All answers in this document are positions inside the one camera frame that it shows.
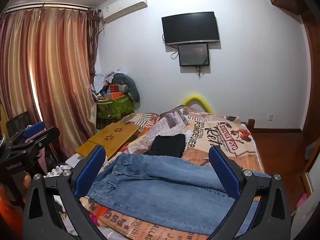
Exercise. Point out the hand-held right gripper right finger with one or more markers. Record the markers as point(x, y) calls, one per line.
point(223, 172)

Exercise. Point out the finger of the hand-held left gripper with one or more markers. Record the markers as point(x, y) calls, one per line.
point(35, 128)
point(48, 136)

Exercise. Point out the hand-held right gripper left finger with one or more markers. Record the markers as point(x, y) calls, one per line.
point(90, 171)

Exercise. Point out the blue jeans pants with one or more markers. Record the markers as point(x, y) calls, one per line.
point(160, 185)

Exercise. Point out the person's left forearm orange sleeve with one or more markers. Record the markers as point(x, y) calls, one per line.
point(8, 210)

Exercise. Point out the person's left hand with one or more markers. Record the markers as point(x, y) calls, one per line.
point(27, 187)

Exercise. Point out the black mesh chair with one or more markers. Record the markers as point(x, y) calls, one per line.
point(17, 122)

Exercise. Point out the printed bed cover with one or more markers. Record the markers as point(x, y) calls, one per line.
point(212, 135)

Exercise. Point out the wooden laptop table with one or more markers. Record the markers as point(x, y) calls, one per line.
point(110, 136)

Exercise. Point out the wooden bedpost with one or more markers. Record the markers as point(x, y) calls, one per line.
point(250, 124)

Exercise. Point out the striped pink curtain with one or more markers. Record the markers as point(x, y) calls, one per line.
point(55, 75)

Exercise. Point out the black garment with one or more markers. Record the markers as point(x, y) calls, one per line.
point(167, 145)

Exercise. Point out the green patterned bag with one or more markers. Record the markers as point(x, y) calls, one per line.
point(115, 108)

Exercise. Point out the orange box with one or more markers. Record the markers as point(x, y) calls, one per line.
point(115, 95)

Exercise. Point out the pile of white clothes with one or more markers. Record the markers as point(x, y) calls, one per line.
point(102, 78)

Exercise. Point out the yellow foam tube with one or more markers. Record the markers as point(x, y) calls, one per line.
point(197, 98)

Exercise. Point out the pink slipper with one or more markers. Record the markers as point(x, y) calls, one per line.
point(302, 202)

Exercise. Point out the grey plastic bin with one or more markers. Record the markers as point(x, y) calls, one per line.
point(310, 152)

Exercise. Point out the small black monitor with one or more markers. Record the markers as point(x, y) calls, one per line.
point(193, 55)

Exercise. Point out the white air conditioner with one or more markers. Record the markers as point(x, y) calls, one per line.
point(122, 6)

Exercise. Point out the curtain rail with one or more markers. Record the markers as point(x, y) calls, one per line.
point(50, 5)

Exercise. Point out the black wall television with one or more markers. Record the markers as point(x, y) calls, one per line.
point(190, 27)

